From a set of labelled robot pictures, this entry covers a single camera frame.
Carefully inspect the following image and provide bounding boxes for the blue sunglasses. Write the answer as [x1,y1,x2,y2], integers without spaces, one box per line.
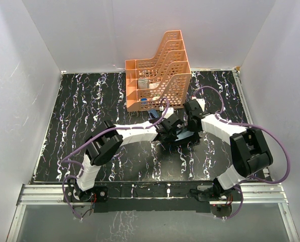
[147,109,159,120]

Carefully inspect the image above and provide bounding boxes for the black sunglasses case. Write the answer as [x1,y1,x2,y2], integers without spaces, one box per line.
[160,127,200,146]

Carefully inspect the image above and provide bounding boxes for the light blue cleaning cloth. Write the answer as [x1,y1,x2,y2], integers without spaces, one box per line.
[177,130,193,141]

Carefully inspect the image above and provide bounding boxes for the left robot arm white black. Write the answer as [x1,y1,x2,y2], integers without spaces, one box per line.
[70,113,184,201]

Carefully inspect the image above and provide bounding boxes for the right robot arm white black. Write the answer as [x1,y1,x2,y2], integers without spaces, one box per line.
[183,99,273,200]

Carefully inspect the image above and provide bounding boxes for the white paper in organizer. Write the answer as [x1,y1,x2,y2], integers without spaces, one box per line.
[149,82,164,96]

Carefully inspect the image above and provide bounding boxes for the orange plastic file organizer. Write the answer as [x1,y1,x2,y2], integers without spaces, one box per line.
[125,30,192,112]

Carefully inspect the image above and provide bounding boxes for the grey packet in organizer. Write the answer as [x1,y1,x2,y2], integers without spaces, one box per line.
[137,78,150,89]

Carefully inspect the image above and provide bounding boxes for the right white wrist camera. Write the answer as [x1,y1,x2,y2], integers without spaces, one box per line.
[196,99,206,111]

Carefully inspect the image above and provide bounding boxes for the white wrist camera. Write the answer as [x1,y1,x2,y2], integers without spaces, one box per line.
[196,99,206,111]
[159,106,174,119]

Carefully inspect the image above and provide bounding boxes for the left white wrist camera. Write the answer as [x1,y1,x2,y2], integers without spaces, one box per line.
[159,106,174,119]

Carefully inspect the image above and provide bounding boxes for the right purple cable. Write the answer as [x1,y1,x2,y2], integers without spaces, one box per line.
[192,86,290,184]

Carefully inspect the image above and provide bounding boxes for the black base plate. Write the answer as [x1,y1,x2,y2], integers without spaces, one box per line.
[63,179,243,216]

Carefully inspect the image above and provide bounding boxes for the aluminium frame rail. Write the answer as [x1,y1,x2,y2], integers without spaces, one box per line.
[7,183,299,241]

